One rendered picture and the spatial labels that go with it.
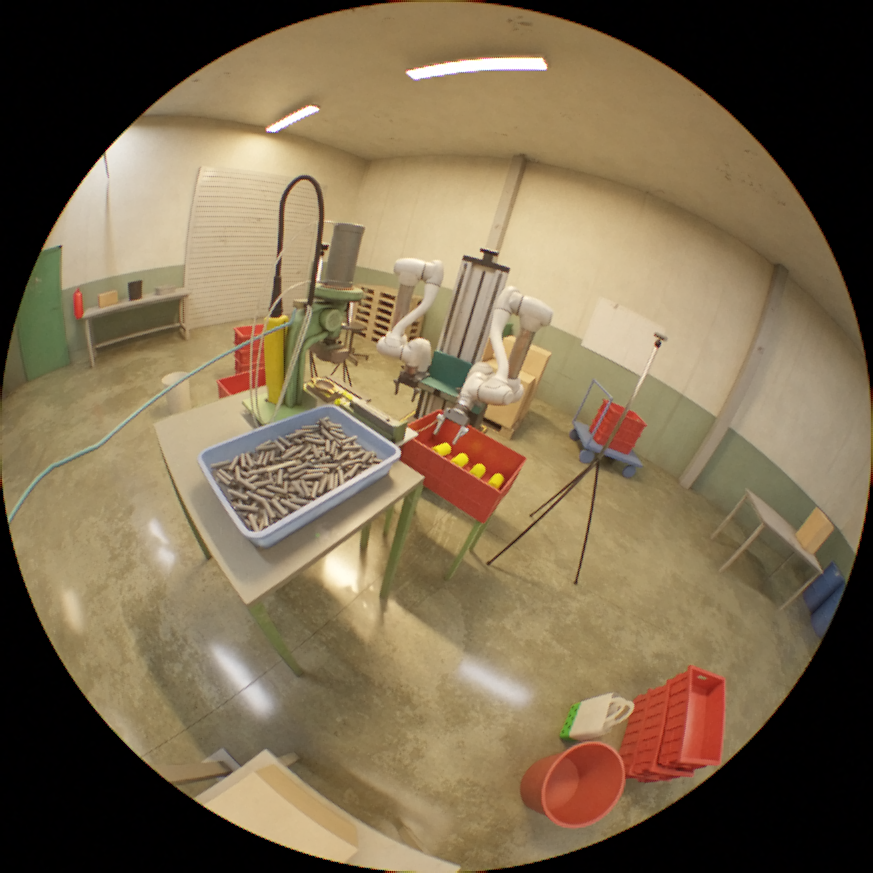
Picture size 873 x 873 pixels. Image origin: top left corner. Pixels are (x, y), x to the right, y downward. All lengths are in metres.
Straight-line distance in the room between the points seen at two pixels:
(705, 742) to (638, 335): 4.96
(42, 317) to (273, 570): 6.24
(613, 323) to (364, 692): 5.26
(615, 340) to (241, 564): 5.15
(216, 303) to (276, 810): 6.73
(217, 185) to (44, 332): 3.97
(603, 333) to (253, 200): 6.87
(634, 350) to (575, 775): 5.11
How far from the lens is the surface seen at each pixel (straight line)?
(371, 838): 1.15
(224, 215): 6.61
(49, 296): 6.52
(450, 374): 2.23
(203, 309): 6.65
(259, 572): 0.80
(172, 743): 1.86
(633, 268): 5.31
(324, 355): 1.26
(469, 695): 1.75
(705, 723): 2.34
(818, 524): 5.14
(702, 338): 5.43
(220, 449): 1.02
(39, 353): 6.72
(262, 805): 0.91
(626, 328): 5.18
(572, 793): 2.05
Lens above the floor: 1.63
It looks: 31 degrees down
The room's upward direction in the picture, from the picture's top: 17 degrees clockwise
